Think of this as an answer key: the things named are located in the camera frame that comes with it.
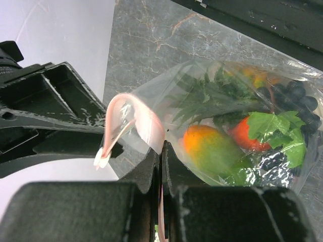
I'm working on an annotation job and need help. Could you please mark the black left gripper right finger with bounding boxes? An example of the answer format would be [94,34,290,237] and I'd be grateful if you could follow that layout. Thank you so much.
[161,142,316,241]

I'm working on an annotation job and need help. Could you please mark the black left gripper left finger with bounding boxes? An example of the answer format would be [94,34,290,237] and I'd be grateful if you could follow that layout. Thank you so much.
[1,151,159,241]

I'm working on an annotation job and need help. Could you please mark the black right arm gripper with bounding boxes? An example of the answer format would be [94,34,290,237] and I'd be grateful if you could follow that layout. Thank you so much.
[0,40,124,178]

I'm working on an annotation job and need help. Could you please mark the green orange toy mango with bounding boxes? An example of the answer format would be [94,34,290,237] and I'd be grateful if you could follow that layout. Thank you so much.
[183,125,248,176]

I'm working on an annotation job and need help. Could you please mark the clear zip top bag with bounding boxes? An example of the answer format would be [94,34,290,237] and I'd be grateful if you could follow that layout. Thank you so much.
[94,61,322,187]

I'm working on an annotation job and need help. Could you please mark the orange toy carrot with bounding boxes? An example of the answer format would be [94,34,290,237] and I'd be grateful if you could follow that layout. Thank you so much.
[230,111,306,168]

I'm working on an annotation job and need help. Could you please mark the orange toy pineapple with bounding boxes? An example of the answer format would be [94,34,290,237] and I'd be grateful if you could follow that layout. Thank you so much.
[166,64,275,126]

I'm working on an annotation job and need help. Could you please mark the dark toy grape bunch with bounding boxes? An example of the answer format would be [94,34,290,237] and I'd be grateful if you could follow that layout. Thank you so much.
[259,80,321,175]

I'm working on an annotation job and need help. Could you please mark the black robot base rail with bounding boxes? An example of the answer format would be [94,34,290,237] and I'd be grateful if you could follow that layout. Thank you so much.
[177,1,322,70]

